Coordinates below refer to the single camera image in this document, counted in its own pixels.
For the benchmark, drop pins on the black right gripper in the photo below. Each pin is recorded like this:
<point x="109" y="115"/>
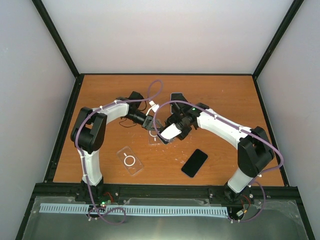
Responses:
<point x="171" y="119"/>

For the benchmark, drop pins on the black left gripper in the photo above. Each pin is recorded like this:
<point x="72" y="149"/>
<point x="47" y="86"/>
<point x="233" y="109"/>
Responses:
<point x="147" y="123"/>

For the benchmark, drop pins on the clear case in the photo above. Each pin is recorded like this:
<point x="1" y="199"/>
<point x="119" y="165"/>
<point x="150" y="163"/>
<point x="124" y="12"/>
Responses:
<point x="130" y="160"/>
<point x="153" y="138"/>

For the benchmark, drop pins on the dark teal phone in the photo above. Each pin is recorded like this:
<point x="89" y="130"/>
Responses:
<point x="164" y="141"/>

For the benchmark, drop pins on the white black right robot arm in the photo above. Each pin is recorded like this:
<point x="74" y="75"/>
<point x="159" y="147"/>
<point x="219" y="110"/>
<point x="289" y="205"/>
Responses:
<point x="252" y="144"/>

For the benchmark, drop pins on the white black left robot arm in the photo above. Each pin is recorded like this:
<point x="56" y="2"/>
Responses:
<point x="89" y="130"/>

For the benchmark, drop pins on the black phone near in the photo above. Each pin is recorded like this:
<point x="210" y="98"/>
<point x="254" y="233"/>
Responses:
<point x="194" y="163"/>

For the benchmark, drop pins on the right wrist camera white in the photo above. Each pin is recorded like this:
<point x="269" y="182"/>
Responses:
<point x="170" y="132"/>

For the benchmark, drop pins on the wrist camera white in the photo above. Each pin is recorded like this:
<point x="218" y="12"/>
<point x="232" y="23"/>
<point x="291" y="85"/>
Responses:
<point x="153" y="107"/>
<point x="170" y="132"/>

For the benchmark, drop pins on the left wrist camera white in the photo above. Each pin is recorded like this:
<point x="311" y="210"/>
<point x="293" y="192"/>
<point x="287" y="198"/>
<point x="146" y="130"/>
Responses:
<point x="153" y="107"/>

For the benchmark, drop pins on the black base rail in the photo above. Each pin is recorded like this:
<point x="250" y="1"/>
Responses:
<point x="121" y="192"/>

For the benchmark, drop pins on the light blue cable duct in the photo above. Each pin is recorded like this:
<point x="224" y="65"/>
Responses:
<point x="136" y="210"/>

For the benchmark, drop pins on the black aluminium frame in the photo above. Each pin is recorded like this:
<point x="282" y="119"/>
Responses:
<point x="285" y="192"/>

